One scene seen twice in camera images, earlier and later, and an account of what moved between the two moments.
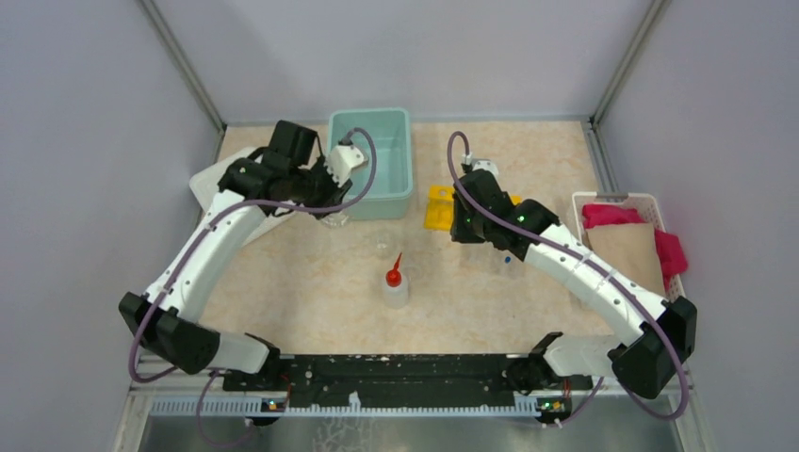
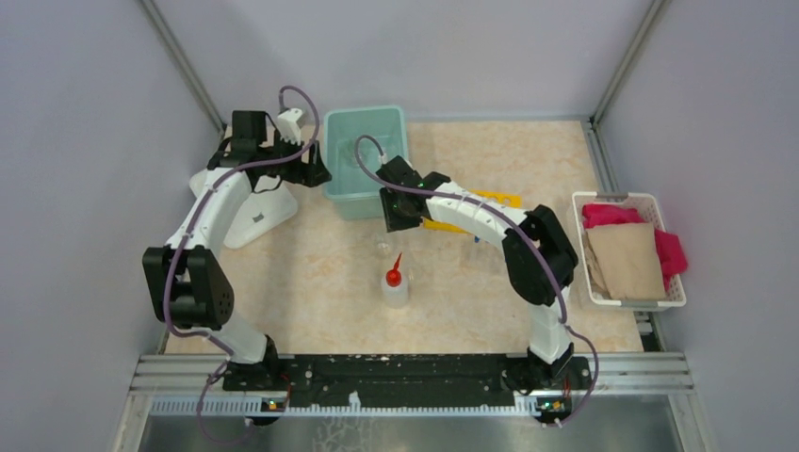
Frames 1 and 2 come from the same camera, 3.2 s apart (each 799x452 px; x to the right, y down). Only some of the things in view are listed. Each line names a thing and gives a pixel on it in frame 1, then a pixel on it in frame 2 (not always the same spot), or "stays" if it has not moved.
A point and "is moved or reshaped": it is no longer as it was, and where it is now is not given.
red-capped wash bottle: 396,287 stays
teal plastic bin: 390,194 stays
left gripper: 335,194 to 310,174
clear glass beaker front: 336,219 is moved or reshaped
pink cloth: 670,252 stays
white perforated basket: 645,203 stays
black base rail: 402,380 stays
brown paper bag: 634,250 stays
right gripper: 458,231 to 393,223
